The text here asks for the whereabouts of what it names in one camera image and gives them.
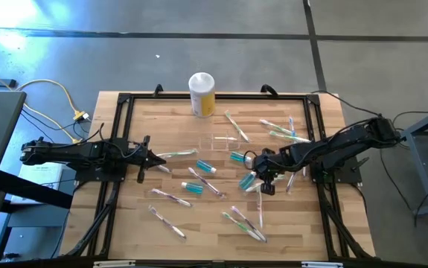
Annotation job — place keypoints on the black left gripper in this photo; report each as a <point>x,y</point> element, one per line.
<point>141,156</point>

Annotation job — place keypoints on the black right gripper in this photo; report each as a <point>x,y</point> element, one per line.
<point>269,162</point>

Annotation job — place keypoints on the green toothbrush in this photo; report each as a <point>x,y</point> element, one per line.
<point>237,126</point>
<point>290,137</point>
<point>252,187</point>
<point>180,152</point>
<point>275,126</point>

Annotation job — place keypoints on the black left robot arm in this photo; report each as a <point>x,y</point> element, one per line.
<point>87,150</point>

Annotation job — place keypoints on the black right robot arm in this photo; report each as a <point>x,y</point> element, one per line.
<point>332,147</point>

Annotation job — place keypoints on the orange toothbrush in wrapper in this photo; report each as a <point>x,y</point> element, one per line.
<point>260,208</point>

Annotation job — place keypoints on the pile of packaged toothbrushes right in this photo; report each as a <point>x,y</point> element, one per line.
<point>241,225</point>

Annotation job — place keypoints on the clear acrylic organizer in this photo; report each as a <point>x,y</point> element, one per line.
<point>208,143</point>

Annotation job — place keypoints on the blue toothbrush in wrapper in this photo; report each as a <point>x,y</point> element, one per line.
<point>292,124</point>

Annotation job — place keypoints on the white canister yellow label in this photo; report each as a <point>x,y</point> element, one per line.
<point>201,93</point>

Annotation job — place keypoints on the white paper booklet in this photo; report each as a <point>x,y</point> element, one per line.
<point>36,172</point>

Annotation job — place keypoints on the black metal beam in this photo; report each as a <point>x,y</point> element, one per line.
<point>31,188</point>

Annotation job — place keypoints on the grey metal cart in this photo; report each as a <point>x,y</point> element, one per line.
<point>427,120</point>

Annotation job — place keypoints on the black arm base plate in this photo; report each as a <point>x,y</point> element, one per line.
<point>347,175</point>
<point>91,175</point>

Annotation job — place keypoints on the white bracket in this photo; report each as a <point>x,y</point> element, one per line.
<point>322,264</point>
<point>114,264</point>

